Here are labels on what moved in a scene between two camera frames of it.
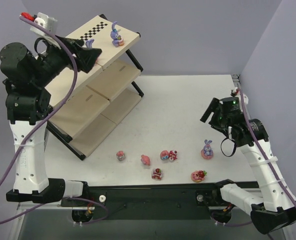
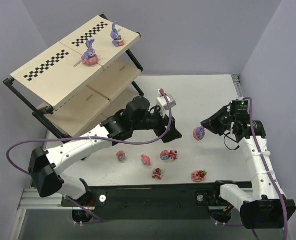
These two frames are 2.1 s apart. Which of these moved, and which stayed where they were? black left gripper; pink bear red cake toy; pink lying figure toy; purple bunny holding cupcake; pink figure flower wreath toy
Moved: black left gripper
Stayed: pink lying figure toy; pink bear red cake toy; pink figure flower wreath toy; purple bunny holding cupcake
